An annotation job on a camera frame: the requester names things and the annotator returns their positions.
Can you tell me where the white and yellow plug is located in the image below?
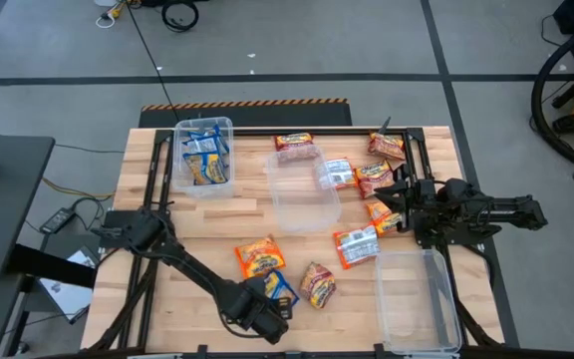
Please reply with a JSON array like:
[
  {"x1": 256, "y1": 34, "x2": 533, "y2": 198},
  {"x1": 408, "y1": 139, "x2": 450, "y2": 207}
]
[{"x1": 94, "y1": 0, "x2": 125, "y2": 30}]

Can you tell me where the black cable coil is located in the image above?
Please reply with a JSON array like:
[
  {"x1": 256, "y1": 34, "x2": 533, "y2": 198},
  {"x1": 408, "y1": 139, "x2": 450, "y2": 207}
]
[{"x1": 160, "y1": 0, "x2": 201, "y2": 34}]

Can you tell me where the black aluminium frame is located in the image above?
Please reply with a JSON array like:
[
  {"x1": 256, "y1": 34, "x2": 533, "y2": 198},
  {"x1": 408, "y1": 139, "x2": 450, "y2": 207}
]
[{"x1": 86, "y1": 125, "x2": 506, "y2": 359}]

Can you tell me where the white paper sheet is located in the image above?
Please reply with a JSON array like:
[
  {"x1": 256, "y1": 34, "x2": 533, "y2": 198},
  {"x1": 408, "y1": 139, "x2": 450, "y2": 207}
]
[{"x1": 39, "y1": 247, "x2": 95, "y2": 321}]

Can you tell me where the yellow cable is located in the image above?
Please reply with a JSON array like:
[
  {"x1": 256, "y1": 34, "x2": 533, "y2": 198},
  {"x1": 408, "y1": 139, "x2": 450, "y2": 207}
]
[{"x1": 41, "y1": 177, "x2": 115, "y2": 201}]

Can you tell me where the black desk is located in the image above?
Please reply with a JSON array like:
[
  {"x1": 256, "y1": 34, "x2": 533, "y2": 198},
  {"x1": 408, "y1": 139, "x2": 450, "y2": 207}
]
[{"x1": 0, "y1": 134, "x2": 57, "y2": 281}]

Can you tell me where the blue Maruchan noodle packet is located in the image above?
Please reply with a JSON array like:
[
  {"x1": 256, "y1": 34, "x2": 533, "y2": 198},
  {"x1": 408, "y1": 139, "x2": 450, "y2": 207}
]
[
  {"x1": 181, "y1": 152, "x2": 229, "y2": 187},
  {"x1": 181, "y1": 135, "x2": 224, "y2": 157},
  {"x1": 260, "y1": 268, "x2": 301, "y2": 308},
  {"x1": 189, "y1": 124, "x2": 230, "y2": 144}
]

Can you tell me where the clear plastic bin white label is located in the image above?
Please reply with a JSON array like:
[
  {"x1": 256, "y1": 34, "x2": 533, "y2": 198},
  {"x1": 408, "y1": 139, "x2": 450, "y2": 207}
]
[{"x1": 170, "y1": 116, "x2": 236, "y2": 199}]

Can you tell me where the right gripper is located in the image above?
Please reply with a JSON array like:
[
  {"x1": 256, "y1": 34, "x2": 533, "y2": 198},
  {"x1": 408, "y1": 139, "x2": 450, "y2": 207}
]
[{"x1": 374, "y1": 164, "x2": 440, "y2": 233}]

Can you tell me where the orange Maruchan noodle packet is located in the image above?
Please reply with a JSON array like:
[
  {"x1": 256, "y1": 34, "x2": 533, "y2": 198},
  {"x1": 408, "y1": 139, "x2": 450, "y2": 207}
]
[
  {"x1": 364, "y1": 197, "x2": 404, "y2": 237},
  {"x1": 233, "y1": 234, "x2": 288, "y2": 280},
  {"x1": 332, "y1": 223, "x2": 383, "y2": 271}
]

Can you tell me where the black floor cable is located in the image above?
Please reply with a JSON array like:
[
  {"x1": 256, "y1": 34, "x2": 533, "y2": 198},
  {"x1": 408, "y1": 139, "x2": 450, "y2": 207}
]
[{"x1": 126, "y1": 0, "x2": 182, "y2": 124}]

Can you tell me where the black vacuum hose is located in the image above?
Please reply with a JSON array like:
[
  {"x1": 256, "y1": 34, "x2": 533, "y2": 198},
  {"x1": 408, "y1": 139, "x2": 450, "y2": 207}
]
[{"x1": 529, "y1": 22, "x2": 574, "y2": 177}]

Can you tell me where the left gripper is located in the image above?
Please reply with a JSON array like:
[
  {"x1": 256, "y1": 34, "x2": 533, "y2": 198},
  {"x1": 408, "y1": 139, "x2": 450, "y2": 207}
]
[{"x1": 239, "y1": 286, "x2": 296, "y2": 346}]

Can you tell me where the black power adapter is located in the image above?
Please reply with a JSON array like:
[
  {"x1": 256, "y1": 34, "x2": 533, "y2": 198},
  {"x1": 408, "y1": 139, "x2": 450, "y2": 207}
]
[{"x1": 39, "y1": 206, "x2": 77, "y2": 235}]

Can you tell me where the black hazard-striped floor mat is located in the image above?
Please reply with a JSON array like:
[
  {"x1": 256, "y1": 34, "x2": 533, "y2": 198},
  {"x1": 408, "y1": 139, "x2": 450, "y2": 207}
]
[{"x1": 138, "y1": 97, "x2": 354, "y2": 129}]

